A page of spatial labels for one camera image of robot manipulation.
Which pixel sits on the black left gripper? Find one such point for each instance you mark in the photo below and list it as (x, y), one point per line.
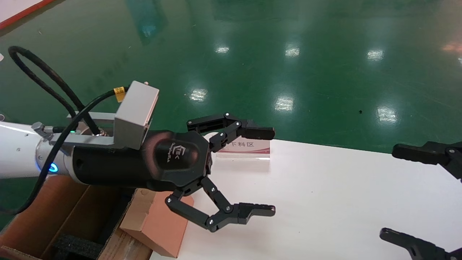
(119, 166)

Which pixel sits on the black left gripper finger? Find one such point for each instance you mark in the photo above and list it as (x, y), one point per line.
(256, 133)
(238, 213)

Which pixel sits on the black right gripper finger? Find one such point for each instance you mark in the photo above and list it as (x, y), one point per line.
(418, 153)
(418, 247)

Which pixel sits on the small cardboard box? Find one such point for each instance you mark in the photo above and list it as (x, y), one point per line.
(158, 224)

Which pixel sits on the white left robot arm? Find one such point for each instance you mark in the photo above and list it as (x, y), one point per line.
(18, 151)

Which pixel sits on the large cardboard box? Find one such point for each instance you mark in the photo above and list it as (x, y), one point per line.
(43, 213)

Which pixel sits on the clear acrylic sign holder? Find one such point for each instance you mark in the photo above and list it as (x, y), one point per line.
(249, 148)

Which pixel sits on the black foam padding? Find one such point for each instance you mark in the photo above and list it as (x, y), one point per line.
(77, 247)

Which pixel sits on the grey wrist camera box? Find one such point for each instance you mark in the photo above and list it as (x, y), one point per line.
(135, 115)

